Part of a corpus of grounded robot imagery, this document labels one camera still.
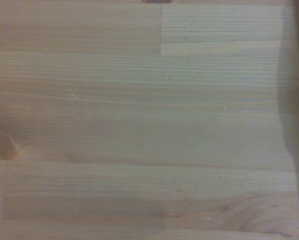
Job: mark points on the rust red shorts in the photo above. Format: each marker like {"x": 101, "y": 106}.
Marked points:
{"x": 156, "y": 1}

